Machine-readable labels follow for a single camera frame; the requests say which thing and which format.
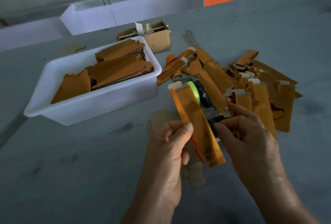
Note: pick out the small brown object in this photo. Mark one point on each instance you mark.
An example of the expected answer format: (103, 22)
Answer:
(3, 23)

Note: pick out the person's right hand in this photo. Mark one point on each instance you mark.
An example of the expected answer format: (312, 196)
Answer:
(256, 149)

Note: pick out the gold box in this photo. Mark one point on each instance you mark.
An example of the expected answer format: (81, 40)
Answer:
(199, 125)

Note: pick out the person's right forearm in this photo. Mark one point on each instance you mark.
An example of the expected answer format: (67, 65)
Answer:
(289, 205)

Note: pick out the pile of beige blanks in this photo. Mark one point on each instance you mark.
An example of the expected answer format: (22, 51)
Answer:
(160, 120)

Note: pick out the green tape roll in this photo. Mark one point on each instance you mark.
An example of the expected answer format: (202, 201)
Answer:
(194, 88)

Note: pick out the person's left hand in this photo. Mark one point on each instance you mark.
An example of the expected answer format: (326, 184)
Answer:
(165, 162)

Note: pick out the person's left forearm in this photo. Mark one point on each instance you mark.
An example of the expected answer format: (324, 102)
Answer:
(150, 213)

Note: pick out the small cardboard box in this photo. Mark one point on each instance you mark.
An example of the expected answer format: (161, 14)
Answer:
(159, 39)

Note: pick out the gold cartons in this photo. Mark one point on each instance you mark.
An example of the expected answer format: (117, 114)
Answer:
(119, 69)

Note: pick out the long white tray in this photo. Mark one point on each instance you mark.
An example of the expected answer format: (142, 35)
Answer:
(28, 34)
(158, 3)

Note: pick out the black tape dispenser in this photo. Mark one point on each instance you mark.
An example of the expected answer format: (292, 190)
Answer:
(209, 102)

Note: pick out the pile of gold boxes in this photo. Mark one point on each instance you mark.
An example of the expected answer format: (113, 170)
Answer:
(253, 84)

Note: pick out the white plastic bin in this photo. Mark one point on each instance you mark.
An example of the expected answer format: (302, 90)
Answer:
(90, 105)

